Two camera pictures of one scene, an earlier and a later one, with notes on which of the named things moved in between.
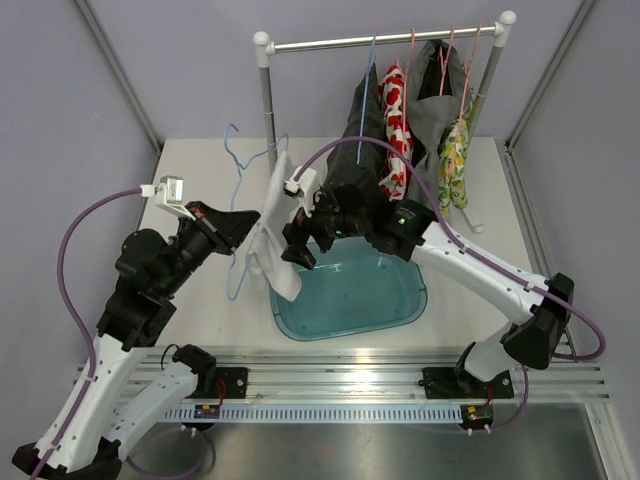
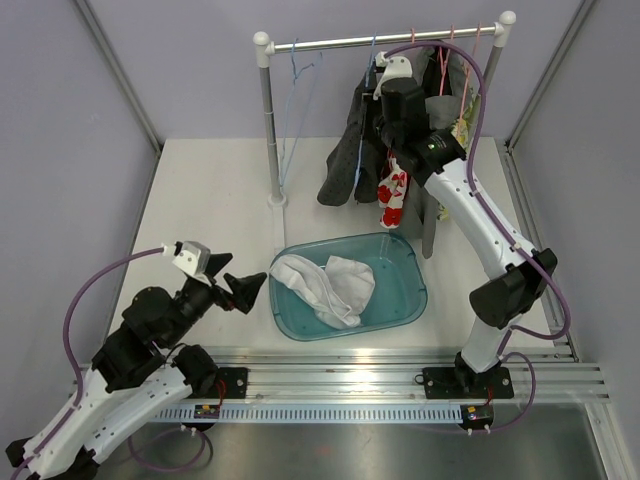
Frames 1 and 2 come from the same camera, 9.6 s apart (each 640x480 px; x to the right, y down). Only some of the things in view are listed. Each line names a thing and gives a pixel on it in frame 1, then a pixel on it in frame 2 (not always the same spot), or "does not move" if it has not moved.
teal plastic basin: (355, 287) does not move
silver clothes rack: (265, 49) does not move
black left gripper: (211, 230) to (220, 288)
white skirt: (267, 264) to (337, 292)
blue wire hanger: (240, 169) to (284, 177)
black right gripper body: (304, 232) to (379, 125)
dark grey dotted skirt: (360, 164) does not move
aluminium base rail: (384, 376) does not move
